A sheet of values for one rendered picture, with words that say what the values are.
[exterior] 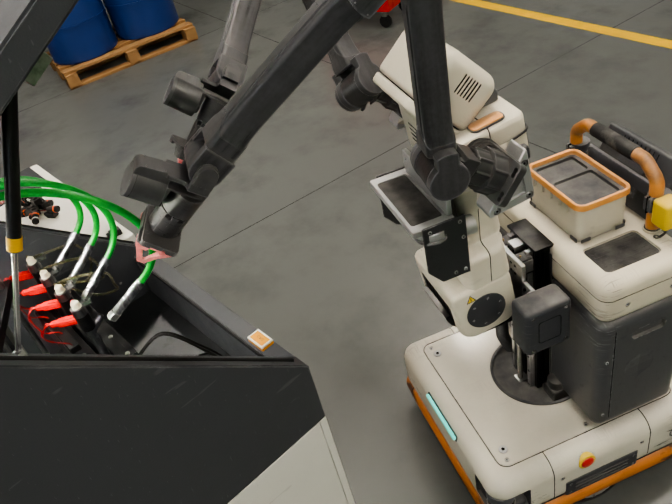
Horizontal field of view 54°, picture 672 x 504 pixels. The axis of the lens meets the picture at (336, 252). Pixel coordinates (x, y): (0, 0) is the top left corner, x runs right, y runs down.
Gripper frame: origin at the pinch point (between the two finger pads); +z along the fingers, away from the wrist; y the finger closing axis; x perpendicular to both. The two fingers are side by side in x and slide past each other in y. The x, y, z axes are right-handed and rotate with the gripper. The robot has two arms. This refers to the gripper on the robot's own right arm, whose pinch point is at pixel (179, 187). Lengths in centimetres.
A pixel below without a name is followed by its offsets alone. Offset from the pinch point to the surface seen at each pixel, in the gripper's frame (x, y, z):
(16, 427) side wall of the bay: 47, 27, 25
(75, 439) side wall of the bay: 45, 18, 27
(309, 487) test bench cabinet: 37, -40, 43
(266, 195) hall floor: -182, -127, 46
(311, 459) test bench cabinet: 36, -37, 36
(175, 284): -8.7, -13.2, 25.8
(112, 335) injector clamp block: 3.0, 0.7, 35.3
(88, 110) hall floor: -402, -80, 90
